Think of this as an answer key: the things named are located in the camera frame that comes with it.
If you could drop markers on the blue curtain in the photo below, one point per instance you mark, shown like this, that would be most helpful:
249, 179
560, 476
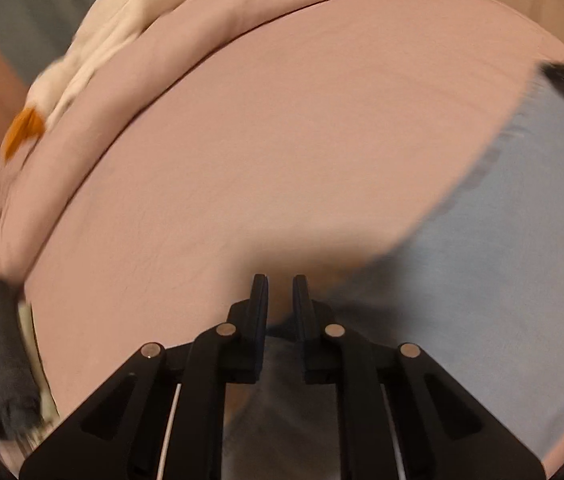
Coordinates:
36, 5

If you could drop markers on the white goose plush toy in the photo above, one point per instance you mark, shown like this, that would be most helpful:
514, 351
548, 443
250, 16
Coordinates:
111, 25

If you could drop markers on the pink duvet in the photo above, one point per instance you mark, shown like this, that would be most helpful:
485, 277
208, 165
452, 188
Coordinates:
111, 110

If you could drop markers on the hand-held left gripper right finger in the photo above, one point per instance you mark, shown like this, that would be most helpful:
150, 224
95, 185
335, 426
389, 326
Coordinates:
300, 305

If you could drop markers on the pink bed sheet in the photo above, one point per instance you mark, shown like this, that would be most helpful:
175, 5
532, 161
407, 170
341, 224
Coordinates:
262, 160

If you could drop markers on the light blue denim pants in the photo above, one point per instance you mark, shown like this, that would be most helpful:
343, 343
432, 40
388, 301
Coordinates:
487, 285

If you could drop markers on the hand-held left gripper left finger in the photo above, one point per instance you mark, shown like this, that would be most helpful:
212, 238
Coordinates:
261, 305

